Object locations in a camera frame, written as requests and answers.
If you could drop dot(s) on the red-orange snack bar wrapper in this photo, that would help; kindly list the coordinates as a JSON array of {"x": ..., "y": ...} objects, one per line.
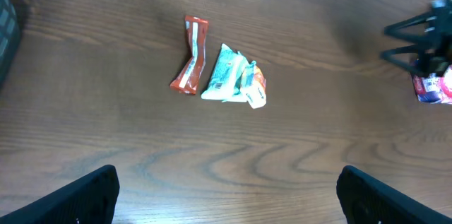
[{"x": 188, "y": 79}]

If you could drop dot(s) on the grey plastic shopping basket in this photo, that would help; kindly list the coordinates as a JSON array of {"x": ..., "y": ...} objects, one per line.
[{"x": 10, "y": 37}]

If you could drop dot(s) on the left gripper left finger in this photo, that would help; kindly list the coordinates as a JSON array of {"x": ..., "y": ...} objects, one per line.
[{"x": 90, "y": 199}]

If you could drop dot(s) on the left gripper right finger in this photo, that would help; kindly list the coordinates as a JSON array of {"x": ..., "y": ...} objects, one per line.
[{"x": 366, "y": 200}]

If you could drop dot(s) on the orange white snack packet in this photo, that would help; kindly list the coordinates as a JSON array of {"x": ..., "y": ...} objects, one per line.
[{"x": 253, "y": 86}]

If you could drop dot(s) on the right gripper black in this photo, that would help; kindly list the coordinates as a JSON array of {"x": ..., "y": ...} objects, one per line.
[{"x": 418, "y": 60}]

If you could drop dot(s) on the purple sanitary pad pack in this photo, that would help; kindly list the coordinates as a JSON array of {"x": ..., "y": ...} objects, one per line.
[{"x": 433, "y": 89}]

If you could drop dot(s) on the teal snack packet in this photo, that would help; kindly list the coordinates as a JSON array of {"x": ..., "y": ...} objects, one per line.
[{"x": 232, "y": 77}]

